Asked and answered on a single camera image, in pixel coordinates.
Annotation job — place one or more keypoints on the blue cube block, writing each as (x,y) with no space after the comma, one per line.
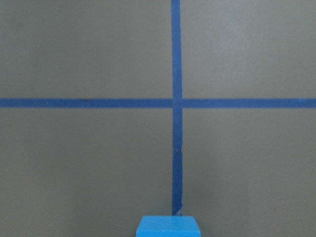
(168,226)

